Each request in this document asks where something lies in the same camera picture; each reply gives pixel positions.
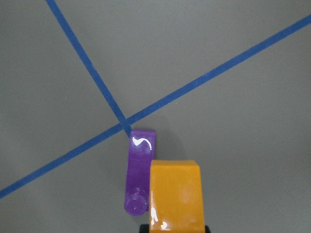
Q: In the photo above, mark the purple trapezoid block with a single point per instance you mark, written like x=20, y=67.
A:
x=140, y=155

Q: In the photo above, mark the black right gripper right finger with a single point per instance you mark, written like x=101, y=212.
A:
x=207, y=229

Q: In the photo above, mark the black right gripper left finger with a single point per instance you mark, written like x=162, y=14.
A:
x=144, y=228

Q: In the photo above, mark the orange trapezoid block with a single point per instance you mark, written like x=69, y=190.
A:
x=176, y=198

